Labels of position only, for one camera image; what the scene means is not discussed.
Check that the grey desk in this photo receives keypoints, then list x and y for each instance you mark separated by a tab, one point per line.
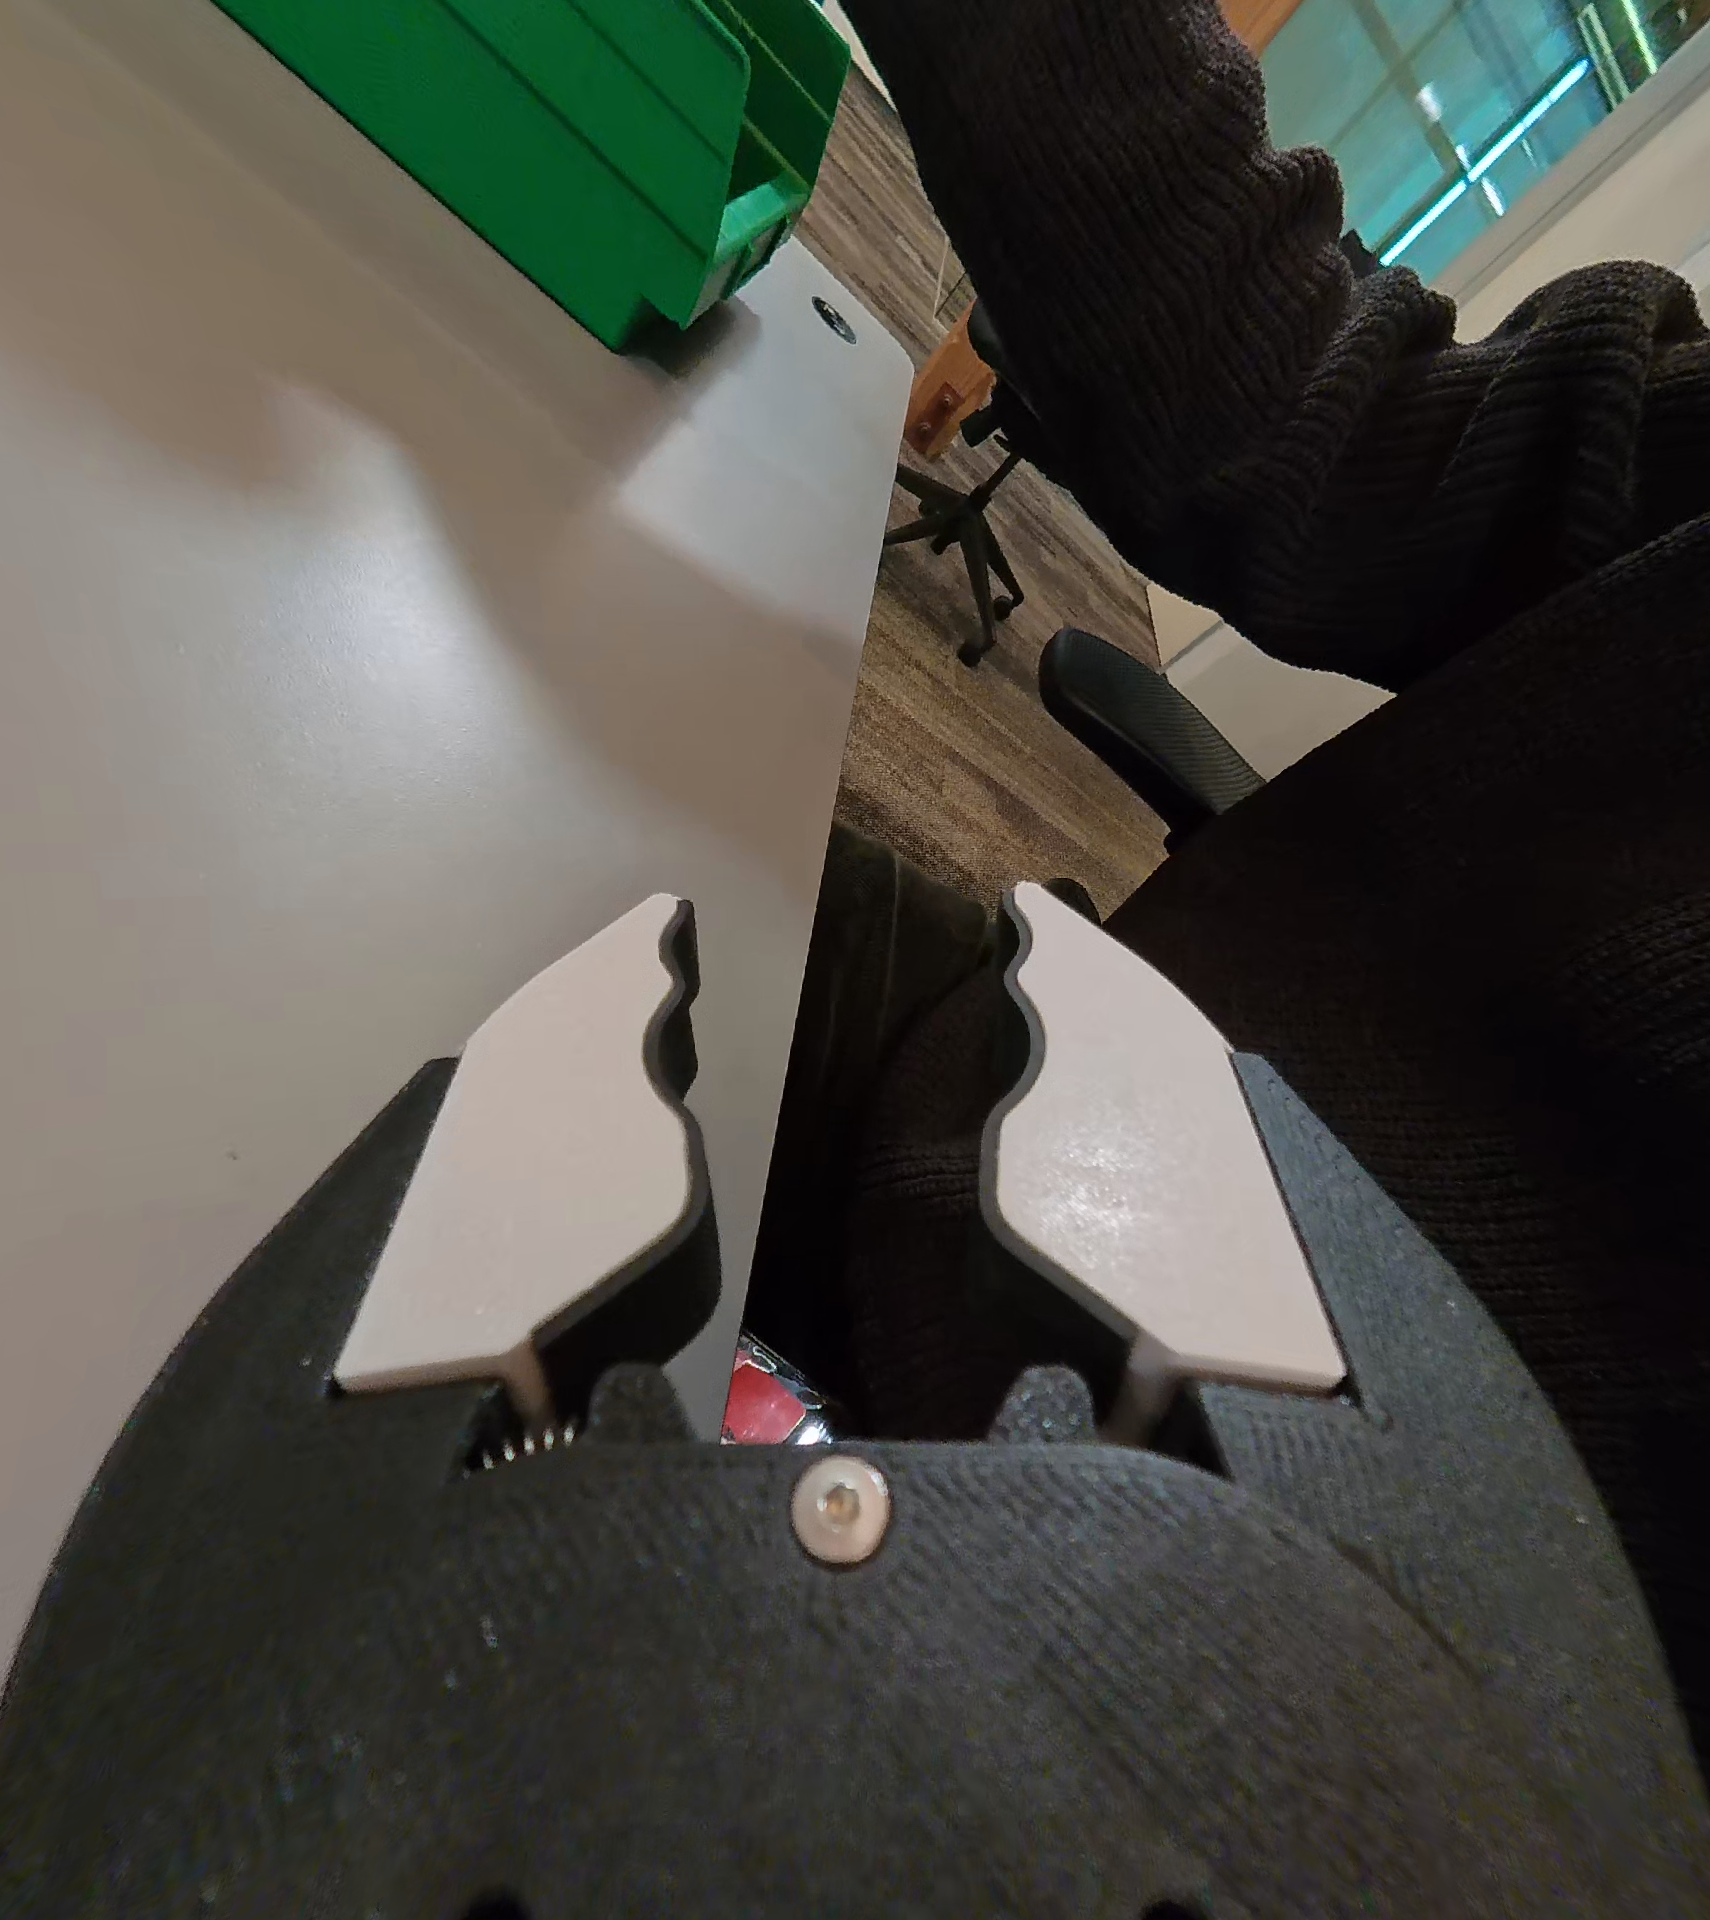
197	749

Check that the green plastic bin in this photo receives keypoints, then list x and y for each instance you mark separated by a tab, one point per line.
494	120

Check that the wooden beam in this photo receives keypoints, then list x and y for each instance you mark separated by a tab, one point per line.
942	399

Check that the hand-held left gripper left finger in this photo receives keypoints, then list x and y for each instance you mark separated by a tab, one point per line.
540	1170

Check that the round desk grommet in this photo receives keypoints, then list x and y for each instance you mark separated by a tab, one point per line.
837	317

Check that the red shiny object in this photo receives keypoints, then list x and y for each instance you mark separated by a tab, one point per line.
766	1403

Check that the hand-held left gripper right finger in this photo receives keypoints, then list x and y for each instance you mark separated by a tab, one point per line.
1156	1185

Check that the person's dark trousers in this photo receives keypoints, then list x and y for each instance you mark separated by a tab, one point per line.
884	931

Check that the person's right forearm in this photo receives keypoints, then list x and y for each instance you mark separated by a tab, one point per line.
1096	227

